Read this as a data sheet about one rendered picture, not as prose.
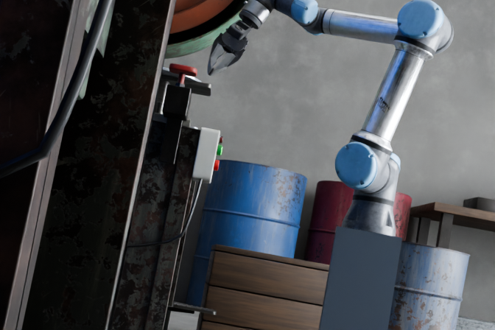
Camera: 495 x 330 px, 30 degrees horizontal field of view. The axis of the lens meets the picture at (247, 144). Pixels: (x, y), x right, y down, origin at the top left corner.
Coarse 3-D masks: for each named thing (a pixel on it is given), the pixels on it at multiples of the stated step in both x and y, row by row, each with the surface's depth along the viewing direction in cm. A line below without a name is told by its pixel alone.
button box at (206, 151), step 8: (208, 128) 237; (200, 136) 236; (208, 136) 236; (216, 136) 236; (200, 144) 236; (208, 144) 236; (216, 144) 236; (200, 152) 236; (208, 152) 236; (216, 152) 236; (200, 160) 235; (208, 160) 236; (200, 168) 235; (208, 168) 235; (192, 176) 235; (200, 176) 235; (208, 176) 235; (200, 184) 235; (192, 208) 234; (184, 232) 233; (168, 240) 233
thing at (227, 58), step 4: (224, 56) 267; (228, 56) 267; (232, 56) 267; (224, 60) 266; (228, 60) 267; (220, 64) 266; (224, 64) 266; (216, 68) 266; (220, 68) 266; (224, 68) 266; (212, 72) 266; (216, 72) 266
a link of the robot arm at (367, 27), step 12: (324, 12) 274; (336, 12) 273; (348, 12) 272; (312, 24) 274; (324, 24) 273; (336, 24) 271; (348, 24) 269; (360, 24) 268; (372, 24) 266; (384, 24) 264; (396, 24) 263; (348, 36) 272; (360, 36) 269; (372, 36) 267; (384, 36) 265; (444, 48) 254
